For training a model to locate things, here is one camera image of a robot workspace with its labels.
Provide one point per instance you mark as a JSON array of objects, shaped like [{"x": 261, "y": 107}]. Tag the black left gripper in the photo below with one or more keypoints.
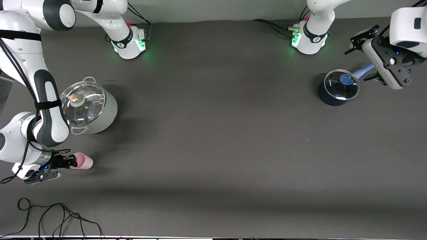
[{"x": 361, "y": 36}]

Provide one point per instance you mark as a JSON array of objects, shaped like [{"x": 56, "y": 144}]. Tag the glass lid with blue knob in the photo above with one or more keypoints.
[{"x": 340, "y": 90}]

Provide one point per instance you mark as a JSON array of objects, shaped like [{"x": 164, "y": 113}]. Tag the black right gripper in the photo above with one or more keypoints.
[{"x": 58, "y": 162}]

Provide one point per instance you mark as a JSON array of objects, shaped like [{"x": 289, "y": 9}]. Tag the dark blue saucepan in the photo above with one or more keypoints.
[{"x": 328, "y": 100}]

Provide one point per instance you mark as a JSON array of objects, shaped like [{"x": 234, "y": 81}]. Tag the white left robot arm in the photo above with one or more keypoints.
[{"x": 317, "y": 13}]

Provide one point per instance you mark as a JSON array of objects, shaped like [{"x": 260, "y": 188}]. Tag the pink plastic cup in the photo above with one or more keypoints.
[{"x": 85, "y": 161}]

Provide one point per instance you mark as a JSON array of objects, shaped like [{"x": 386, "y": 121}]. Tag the glass lid with tan knob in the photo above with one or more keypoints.
[{"x": 85, "y": 106}]

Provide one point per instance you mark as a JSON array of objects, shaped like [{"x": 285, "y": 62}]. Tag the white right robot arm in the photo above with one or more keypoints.
[{"x": 20, "y": 50}]

